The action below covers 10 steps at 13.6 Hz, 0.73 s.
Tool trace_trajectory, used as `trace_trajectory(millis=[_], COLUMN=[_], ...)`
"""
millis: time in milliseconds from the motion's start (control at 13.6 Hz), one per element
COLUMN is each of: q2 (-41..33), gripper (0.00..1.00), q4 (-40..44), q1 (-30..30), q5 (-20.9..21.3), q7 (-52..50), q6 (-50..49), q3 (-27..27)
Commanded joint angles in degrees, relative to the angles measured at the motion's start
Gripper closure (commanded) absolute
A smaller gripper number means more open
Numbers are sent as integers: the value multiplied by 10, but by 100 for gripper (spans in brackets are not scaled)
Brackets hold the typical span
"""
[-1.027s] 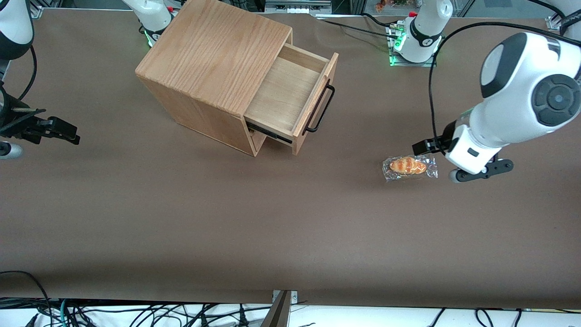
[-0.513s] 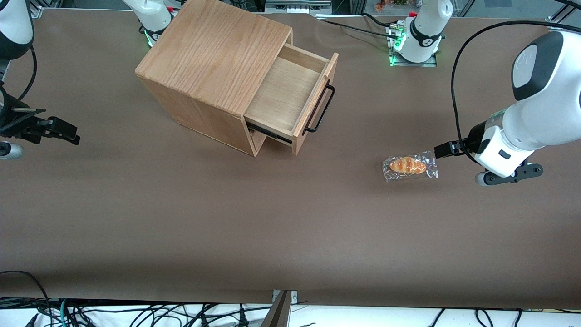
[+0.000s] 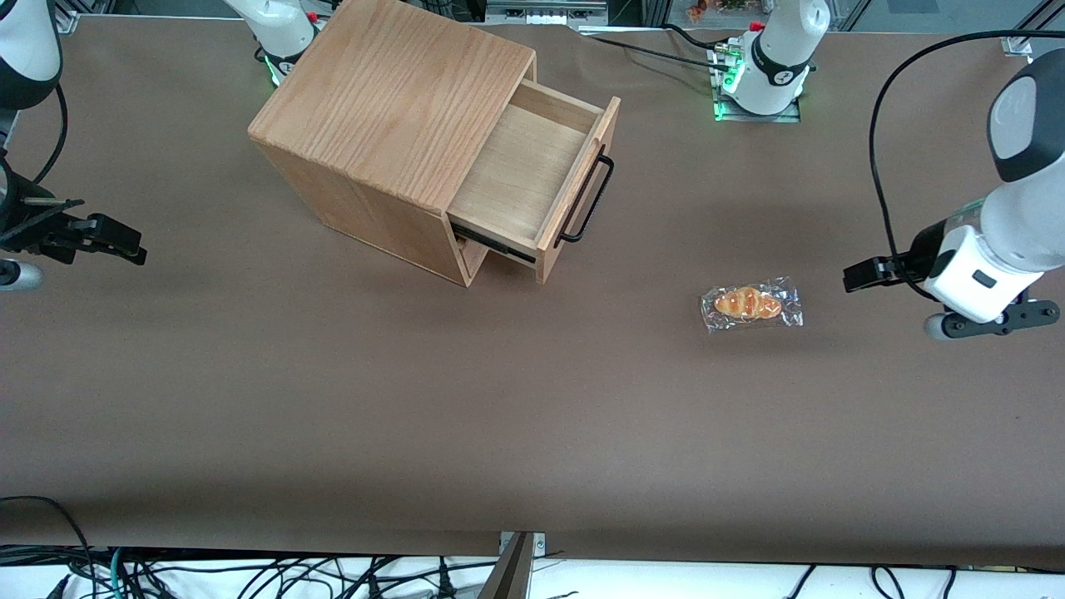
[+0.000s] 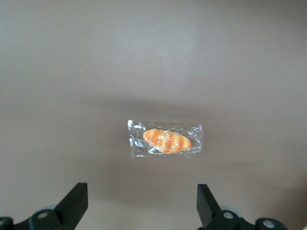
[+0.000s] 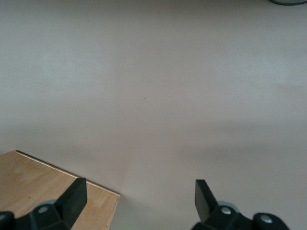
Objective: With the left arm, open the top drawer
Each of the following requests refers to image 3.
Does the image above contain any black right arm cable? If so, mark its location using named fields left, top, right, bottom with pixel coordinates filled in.
left=29, top=82, right=69, bottom=188

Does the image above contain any dark slanted bar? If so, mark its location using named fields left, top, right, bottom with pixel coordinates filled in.
left=478, top=532, right=535, bottom=599

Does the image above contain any grey background equipment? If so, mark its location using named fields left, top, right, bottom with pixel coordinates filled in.
left=483, top=0, right=613, bottom=26

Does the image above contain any black base cable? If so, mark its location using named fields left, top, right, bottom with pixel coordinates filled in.
left=574, top=23, right=733, bottom=72

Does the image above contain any plastic wrapped croissant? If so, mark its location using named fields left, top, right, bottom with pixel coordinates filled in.
left=699, top=276, right=805, bottom=334

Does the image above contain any black metal drawer handle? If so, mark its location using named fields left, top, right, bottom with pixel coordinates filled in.
left=556, top=146, right=616, bottom=245

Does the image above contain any large table cover mat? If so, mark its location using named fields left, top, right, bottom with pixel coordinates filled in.
left=0, top=15, right=1065, bottom=571

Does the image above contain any tangled black cable bundle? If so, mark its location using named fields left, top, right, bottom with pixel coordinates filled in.
left=0, top=545, right=500, bottom=599

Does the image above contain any wooden drawer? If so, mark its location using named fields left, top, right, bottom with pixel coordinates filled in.
left=448, top=79, right=622, bottom=286

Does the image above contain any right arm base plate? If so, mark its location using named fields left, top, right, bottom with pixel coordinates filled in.
left=260, top=50, right=294, bottom=89

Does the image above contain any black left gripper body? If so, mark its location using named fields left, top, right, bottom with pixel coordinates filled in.
left=911, top=218, right=952, bottom=289

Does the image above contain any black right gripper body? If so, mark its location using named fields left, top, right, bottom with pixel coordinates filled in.
left=0, top=196, right=86, bottom=264

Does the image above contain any wooden drawer cabinet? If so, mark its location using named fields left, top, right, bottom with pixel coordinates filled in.
left=247, top=0, right=538, bottom=288

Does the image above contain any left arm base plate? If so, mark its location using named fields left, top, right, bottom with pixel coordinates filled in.
left=709, top=42, right=804, bottom=124

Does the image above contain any aluminium frame profile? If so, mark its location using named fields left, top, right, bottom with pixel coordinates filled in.
left=53, top=0, right=114, bottom=34
left=1001, top=0, right=1065, bottom=57

